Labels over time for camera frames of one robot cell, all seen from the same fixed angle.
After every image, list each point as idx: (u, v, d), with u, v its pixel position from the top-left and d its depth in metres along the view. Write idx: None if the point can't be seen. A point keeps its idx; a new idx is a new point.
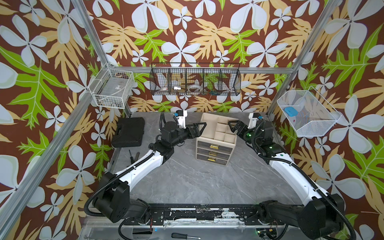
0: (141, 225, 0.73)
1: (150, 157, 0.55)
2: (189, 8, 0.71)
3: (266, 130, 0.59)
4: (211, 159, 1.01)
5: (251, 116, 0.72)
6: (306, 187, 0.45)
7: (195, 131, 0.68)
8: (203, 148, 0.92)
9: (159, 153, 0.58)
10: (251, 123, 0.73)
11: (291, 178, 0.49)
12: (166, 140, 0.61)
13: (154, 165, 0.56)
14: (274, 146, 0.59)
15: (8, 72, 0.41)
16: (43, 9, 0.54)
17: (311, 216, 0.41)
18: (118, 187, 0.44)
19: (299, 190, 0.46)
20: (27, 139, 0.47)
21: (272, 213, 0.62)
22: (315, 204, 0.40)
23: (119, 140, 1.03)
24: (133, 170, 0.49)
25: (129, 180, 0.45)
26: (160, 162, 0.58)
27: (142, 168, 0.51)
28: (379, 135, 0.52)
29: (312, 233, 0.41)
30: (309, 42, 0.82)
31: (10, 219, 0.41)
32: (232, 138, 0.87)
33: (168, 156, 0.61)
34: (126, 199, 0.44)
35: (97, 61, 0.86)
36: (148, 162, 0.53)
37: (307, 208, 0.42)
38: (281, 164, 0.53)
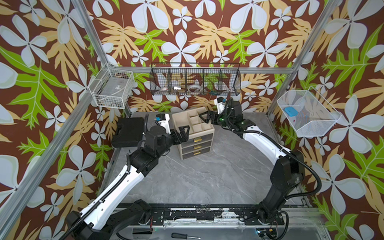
0: (141, 226, 0.73)
1: (123, 180, 0.45)
2: (189, 8, 0.71)
3: (235, 108, 0.65)
4: (197, 152, 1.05)
5: (215, 102, 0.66)
6: (273, 150, 0.52)
7: (183, 136, 0.62)
8: (188, 146, 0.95)
9: (134, 170, 0.47)
10: (219, 108, 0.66)
11: (260, 144, 0.56)
12: (151, 146, 0.50)
13: (132, 185, 0.47)
14: (245, 121, 0.66)
15: (8, 72, 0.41)
16: (43, 9, 0.54)
17: (280, 173, 0.48)
18: (82, 232, 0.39)
19: (268, 154, 0.54)
20: (27, 139, 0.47)
21: (271, 208, 0.62)
22: (281, 161, 0.48)
23: (119, 140, 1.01)
24: (101, 204, 0.42)
25: (95, 220, 0.39)
26: (140, 178, 0.49)
27: (113, 196, 0.43)
28: (379, 135, 0.52)
29: (283, 188, 0.49)
30: (309, 42, 0.82)
31: (10, 219, 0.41)
32: (209, 124, 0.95)
33: (149, 169, 0.50)
34: (99, 236, 0.40)
35: (97, 61, 0.86)
36: (121, 186, 0.45)
37: (277, 166, 0.49)
38: (253, 134, 0.59)
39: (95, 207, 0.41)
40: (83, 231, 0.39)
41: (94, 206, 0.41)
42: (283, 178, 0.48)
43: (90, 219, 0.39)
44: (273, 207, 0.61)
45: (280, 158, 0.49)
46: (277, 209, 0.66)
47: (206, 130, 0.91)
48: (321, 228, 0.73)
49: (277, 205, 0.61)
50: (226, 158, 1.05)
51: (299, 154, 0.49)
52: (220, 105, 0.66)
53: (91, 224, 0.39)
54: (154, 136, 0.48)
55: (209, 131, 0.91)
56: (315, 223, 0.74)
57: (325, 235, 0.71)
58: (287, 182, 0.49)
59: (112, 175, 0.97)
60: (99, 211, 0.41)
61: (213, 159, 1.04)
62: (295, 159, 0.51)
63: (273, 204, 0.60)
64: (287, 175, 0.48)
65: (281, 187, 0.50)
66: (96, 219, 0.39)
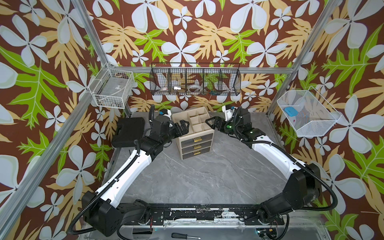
0: (141, 225, 0.73)
1: (134, 161, 0.49)
2: (189, 8, 0.71)
3: (244, 116, 0.62)
4: (197, 153, 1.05)
5: (224, 109, 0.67)
6: (286, 163, 0.48)
7: (183, 130, 0.66)
8: (188, 146, 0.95)
9: (144, 153, 0.51)
10: (227, 116, 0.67)
11: (272, 156, 0.53)
12: (158, 132, 0.55)
13: (142, 167, 0.50)
14: (254, 130, 0.63)
15: (8, 72, 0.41)
16: (43, 9, 0.54)
17: (295, 188, 0.44)
18: (101, 207, 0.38)
19: (280, 167, 0.50)
20: (27, 139, 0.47)
21: (273, 211, 0.62)
22: (296, 176, 0.44)
23: (119, 140, 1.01)
24: (116, 183, 0.44)
25: (112, 197, 0.41)
26: (149, 161, 0.52)
27: (126, 177, 0.45)
28: (379, 135, 0.52)
29: (297, 204, 0.45)
30: (309, 42, 0.82)
31: (10, 219, 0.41)
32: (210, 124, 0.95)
33: (156, 153, 0.54)
34: (115, 214, 0.42)
35: (97, 61, 0.86)
36: (133, 167, 0.47)
37: (292, 181, 0.45)
38: (263, 145, 0.56)
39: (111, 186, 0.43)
40: (102, 207, 0.39)
41: (110, 184, 0.44)
42: (298, 195, 0.44)
43: (107, 196, 0.41)
44: (276, 211, 0.60)
45: (295, 172, 0.45)
46: (279, 213, 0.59)
47: (206, 130, 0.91)
48: (321, 228, 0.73)
49: (281, 211, 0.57)
50: (226, 158, 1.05)
51: (315, 169, 0.45)
52: (228, 112, 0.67)
53: (109, 200, 0.41)
54: (161, 122, 0.53)
55: (209, 131, 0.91)
56: (315, 223, 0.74)
57: (325, 235, 0.71)
58: (302, 198, 0.45)
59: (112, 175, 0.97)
60: (115, 188, 0.43)
61: (213, 159, 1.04)
62: (311, 174, 0.47)
63: (277, 209, 0.59)
64: (302, 191, 0.44)
65: (295, 203, 0.46)
66: (113, 196, 0.41)
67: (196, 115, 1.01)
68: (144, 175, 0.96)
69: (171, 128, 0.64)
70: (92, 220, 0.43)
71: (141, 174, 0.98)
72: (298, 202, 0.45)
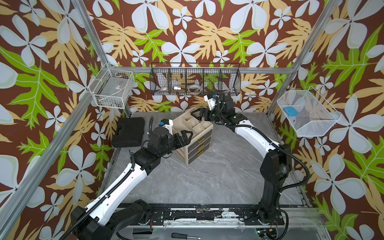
0: (141, 226, 0.73)
1: (127, 177, 0.47)
2: (189, 8, 0.71)
3: (227, 102, 0.66)
4: (200, 153, 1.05)
5: (206, 98, 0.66)
6: (264, 144, 0.54)
7: (184, 140, 0.63)
8: (193, 147, 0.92)
9: (138, 167, 0.49)
10: (211, 104, 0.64)
11: (251, 138, 0.59)
12: (155, 146, 0.53)
13: (137, 182, 0.49)
14: (237, 115, 0.67)
15: (8, 72, 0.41)
16: (43, 9, 0.54)
17: (268, 165, 0.51)
18: (88, 226, 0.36)
19: (258, 148, 0.57)
20: (27, 139, 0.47)
21: (268, 205, 0.63)
22: (270, 154, 0.50)
23: (119, 140, 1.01)
24: (106, 199, 0.43)
25: (101, 214, 0.40)
26: (144, 175, 0.50)
27: (117, 192, 0.44)
28: (379, 135, 0.52)
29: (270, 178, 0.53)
30: (309, 42, 0.82)
31: (10, 219, 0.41)
32: (208, 121, 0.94)
33: (152, 167, 0.52)
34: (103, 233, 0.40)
35: (97, 61, 0.86)
36: (126, 182, 0.46)
37: (266, 160, 0.51)
38: (244, 129, 0.61)
39: (101, 202, 0.42)
40: (89, 226, 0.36)
41: (100, 200, 0.43)
42: (271, 170, 0.51)
43: (96, 213, 0.40)
44: (270, 204, 0.63)
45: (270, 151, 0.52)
46: (274, 206, 0.64)
47: (207, 128, 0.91)
48: (321, 228, 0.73)
49: (273, 202, 0.62)
50: (226, 158, 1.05)
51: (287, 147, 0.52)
52: (211, 101, 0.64)
53: (97, 218, 0.40)
54: (158, 135, 0.51)
55: (208, 129, 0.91)
56: (315, 223, 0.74)
57: (325, 235, 0.71)
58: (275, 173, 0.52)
59: (112, 175, 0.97)
60: (105, 205, 0.42)
61: (213, 159, 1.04)
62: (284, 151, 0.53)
63: (269, 201, 0.62)
64: (275, 167, 0.51)
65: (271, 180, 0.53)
66: (102, 214, 0.40)
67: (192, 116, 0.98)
68: None
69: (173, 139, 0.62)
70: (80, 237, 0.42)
71: None
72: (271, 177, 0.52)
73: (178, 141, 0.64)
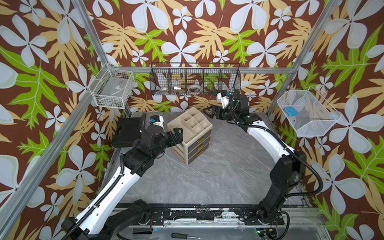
0: (141, 226, 0.73)
1: (117, 182, 0.44)
2: (189, 8, 0.71)
3: (241, 101, 0.64)
4: (200, 153, 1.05)
5: (220, 96, 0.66)
6: (277, 148, 0.51)
7: (176, 139, 0.60)
8: (193, 147, 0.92)
9: (128, 171, 0.45)
10: (224, 102, 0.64)
11: (264, 141, 0.56)
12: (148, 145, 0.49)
13: (128, 187, 0.46)
14: (251, 115, 0.64)
15: (8, 72, 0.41)
16: (43, 9, 0.54)
17: (280, 172, 0.49)
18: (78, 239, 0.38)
19: (271, 151, 0.54)
20: (27, 139, 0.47)
21: (270, 206, 0.63)
22: (284, 160, 0.47)
23: (119, 140, 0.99)
24: (96, 209, 0.40)
25: (91, 225, 0.38)
26: (136, 178, 0.47)
27: (107, 201, 0.41)
28: (379, 135, 0.52)
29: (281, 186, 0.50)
30: (309, 42, 0.82)
31: (10, 219, 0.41)
32: (207, 120, 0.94)
33: (145, 168, 0.48)
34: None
35: (97, 61, 0.86)
36: (116, 189, 0.43)
37: (279, 166, 0.49)
38: (257, 130, 0.58)
39: (90, 212, 0.40)
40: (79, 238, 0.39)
41: (89, 211, 0.40)
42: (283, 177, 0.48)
43: (86, 224, 0.39)
44: (271, 205, 0.62)
45: (283, 157, 0.49)
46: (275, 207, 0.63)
47: (206, 128, 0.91)
48: (321, 228, 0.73)
49: (276, 204, 0.61)
50: (226, 158, 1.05)
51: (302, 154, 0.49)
52: (224, 99, 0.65)
53: (87, 230, 0.38)
54: (152, 133, 0.47)
55: (208, 128, 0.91)
56: (315, 223, 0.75)
57: (325, 235, 0.71)
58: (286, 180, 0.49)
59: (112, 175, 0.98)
60: (94, 216, 0.39)
61: (213, 159, 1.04)
62: (298, 158, 0.50)
63: (271, 203, 0.61)
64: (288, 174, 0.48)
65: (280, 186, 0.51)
66: (92, 225, 0.38)
67: (192, 116, 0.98)
68: (144, 175, 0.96)
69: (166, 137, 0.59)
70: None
71: None
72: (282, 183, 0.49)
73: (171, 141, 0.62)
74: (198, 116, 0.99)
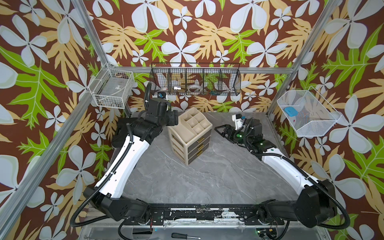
0: (141, 225, 0.73)
1: (129, 150, 0.44)
2: (189, 8, 0.71)
3: (255, 128, 0.61)
4: (200, 153, 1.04)
5: (234, 118, 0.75)
6: (298, 178, 0.47)
7: (174, 118, 0.64)
8: (194, 147, 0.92)
9: (138, 139, 0.46)
10: (237, 124, 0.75)
11: (282, 169, 0.51)
12: (154, 114, 0.50)
13: (139, 155, 0.46)
14: (264, 142, 0.62)
15: (8, 72, 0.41)
16: (43, 9, 0.54)
17: (306, 205, 0.42)
18: (103, 202, 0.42)
19: (292, 181, 0.48)
20: (27, 139, 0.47)
21: (274, 214, 0.62)
22: (308, 191, 0.42)
23: (119, 140, 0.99)
24: (113, 176, 0.42)
25: (112, 190, 0.40)
26: (145, 146, 0.47)
27: (122, 168, 0.43)
28: (379, 135, 0.52)
29: (310, 222, 0.42)
30: (309, 41, 0.82)
31: (10, 219, 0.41)
32: (207, 120, 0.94)
33: (153, 136, 0.48)
34: (120, 203, 0.42)
35: (97, 61, 0.86)
36: (129, 156, 0.44)
37: (305, 199, 0.42)
38: (272, 157, 0.55)
39: (108, 179, 0.41)
40: (103, 201, 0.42)
41: (107, 177, 0.42)
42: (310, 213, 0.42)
43: (107, 189, 0.40)
44: (277, 214, 0.60)
45: (306, 188, 0.43)
46: (280, 217, 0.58)
47: (206, 128, 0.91)
48: (321, 228, 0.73)
49: (280, 213, 0.58)
50: (226, 158, 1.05)
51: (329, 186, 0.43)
52: (238, 121, 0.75)
53: (109, 194, 0.40)
54: (158, 102, 0.49)
55: (207, 128, 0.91)
56: None
57: (325, 235, 0.71)
58: (315, 216, 0.43)
59: None
60: (113, 181, 0.41)
61: (213, 159, 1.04)
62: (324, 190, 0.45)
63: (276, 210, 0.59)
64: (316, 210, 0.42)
65: (308, 222, 0.43)
66: (113, 190, 0.40)
67: (192, 116, 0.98)
68: (144, 175, 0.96)
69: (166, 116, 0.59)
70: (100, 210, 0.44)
71: (141, 174, 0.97)
72: (309, 221, 0.42)
73: (170, 120, 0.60)
74: (199, 115, 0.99)
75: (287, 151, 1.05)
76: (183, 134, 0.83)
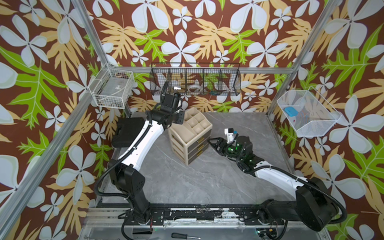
0: (141, 225, 0.73)
1: (148, 130, 0.52)
2: (189, 8, 0.71)
3: (246, 148, 0.63)
4: (199, 153, 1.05)
5: (226, 132, 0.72)
6: (289, 182, 0.49)
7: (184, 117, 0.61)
8: (193, 147, 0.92)
9: (156, 122, 0.53)
10: (229, 138, 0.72)
11: (275, 179, 0.54)
12: (169, 106, 0.59)
13: (156, 136, 0.54)
14: (254, 158, 0.66)
15: (8, 72, 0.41)
16: (43, 9, 0.54)
17: (305, 207, 0.43)
18: (126, 171, 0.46)
19: (286, 187, 0.50)
20: (27, 139, 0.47)
21: (274, 215, 0.62)
22: (301, 192, 0.44)
23: (119, 140, 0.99)
24: (135, 150, 0.48)
25: (134, 162, 0.46)
26: (162, 130, 0.55)
27: (142, 145, 0.49)
28: (379, 135, 0.52)
29: (316, 224, 0.42)
30: (309, 41, 0.82)
31: (10, 219, 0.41)
32: (207, 120, 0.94)
33: (168, 122, 0.57)
34: (139, 176, 0.47)
35: (97, 61, 0.86)
36: (148, 136, 0.51)
37: (300, 201, 0.44)
38: (263, 170, 0.58)
39: (130, 152, 0.47)
40: (127, 170, 0.44)
41: (130, 151, 0.48)
42: (311, 215, 0.42)
43: (129, 161, 0.46)
44: (278, 215, 0.59)
45: (299, 188, 0.45)
46: (281, 217, 0.58)
47: (206, 128, 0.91)
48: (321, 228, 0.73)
49: (279, 212, 0.58)
50: (226, 158, 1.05)
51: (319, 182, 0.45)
52: (230, 135, 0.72)
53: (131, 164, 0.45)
54: (175, 96, 0.60)
55: (207, 128, 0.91)
56: None
57: (325, 235, 0.71)
58: (317, 217, 0.43)
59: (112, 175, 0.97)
60: (135, 154, 0.47)
61: (213, 159, 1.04)
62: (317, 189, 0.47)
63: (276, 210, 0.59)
64: (314, 209, 0.43)
65: (314, 224, 0.43)
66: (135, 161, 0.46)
67: (192, 117, 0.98)
68: (144, 175, 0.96)
69: (176, 113, 0.66)
70: (119, 182, 0.49)
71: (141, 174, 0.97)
72: (315, 223, 0.42)
73: (179, 118, 0.73)
74: (199, 115, 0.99)
75: (287, 151, 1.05)
76: (183, 134, 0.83)
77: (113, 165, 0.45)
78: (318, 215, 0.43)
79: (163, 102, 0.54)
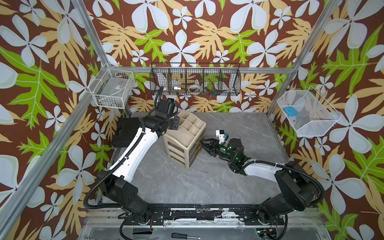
0: (141, 225, 0.73)
1: (141, 139, 0.49)
2: (189, 8, 0.71)
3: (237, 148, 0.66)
4: (198, 153, 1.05)
5: (218, 133, 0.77)
6: (271, 169, 0.53)
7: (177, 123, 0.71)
8: (192, 150, 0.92)
9: (149, 130, 0.51)
10: (220, 139, 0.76)
11: (260, 171, 0.58)
12: (164, 111, 0.57)
13: (150, 144, 0.51)
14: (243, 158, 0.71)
15: (8, 72, 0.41)
16: (43, 9, 0.54)
17: (286, 189, 0.47)
18: (116, 183, 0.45)
19: (269, 175, 0.54)
20: (27, 139, 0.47)
21: (274, 213, 0.62)
22: (280, 174, 0.48)
23: (119, 140, 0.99)
24: (126, 160, 0.45)
25: (125, 173, 0.43)
26: (156, 138, 0.53)
27: (134, 154, 0.46)
28: (379, 135, 0.52)
29: (299, 203, 0.45)
30: (309, 42, 0.82)
31: (10, 219, 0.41)
32: (200, 120, 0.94)
33: (162, 130, 0.54)
34: (129, 188, 0.44)
35: (97, 61, 0.86)
36: (140, 145, 0.48)
37: (280, 183, 0.48)
38: (251, 166, 0.62)
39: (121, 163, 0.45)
40: (117, 183, 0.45)
41: (121, 162, 0.45)
42: (293, 194, 0.45)
43: (120, 172, 0.43)
44: (276, 211, 0.60)
45: (278, 171, 0.49)
46: (279, 213, 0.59)
47: (201, 128, 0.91)
48: (321, 228, 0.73)
49: (278, 210, 0.58)
50: None
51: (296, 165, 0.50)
52: (221, 136, 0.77)
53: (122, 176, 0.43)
54: (170, 102, 0.58)
55: (202, 128, 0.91)
56: (315, 223, 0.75)
57: (325, 235, 0.71)
58: (297, 194, 0.46)
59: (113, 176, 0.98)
60: (126, 165, 0.45)
61: (213, 159, 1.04)
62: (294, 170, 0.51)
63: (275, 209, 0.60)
64: (294, 188, 0.46)
65: (297, 203, 0.45)
66: (126, 173, 0.43)
67: (185, 119, 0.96)
68: (144, 175, 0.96)
69: (171, 119, 0.64)
70: (110, 193, 0.46)
71: (141, 174, 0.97)
72: (298, 202, 0.45)
73: (175, 123, 0.71)
74: (191, 116, 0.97)
75: (287, 151, 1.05)
76: (179, 139, 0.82)
77: (103, 178, 0.42)
78: (298, 193, 0.46)
79: (158, 108, 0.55)
